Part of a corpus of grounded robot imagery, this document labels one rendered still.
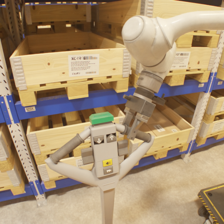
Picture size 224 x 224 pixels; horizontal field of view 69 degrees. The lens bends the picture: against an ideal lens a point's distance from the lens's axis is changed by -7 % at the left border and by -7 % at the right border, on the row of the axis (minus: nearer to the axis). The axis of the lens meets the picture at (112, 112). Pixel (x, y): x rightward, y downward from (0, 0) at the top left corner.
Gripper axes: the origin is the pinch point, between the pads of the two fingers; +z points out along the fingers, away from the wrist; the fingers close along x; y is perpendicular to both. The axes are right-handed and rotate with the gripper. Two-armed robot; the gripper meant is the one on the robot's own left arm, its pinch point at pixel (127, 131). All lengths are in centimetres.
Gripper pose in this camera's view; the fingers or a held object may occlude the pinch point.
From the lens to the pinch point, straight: 67.6
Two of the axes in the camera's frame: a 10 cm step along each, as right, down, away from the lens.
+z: -4.0, 9.1, 0.9
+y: -8.6, -3.3, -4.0
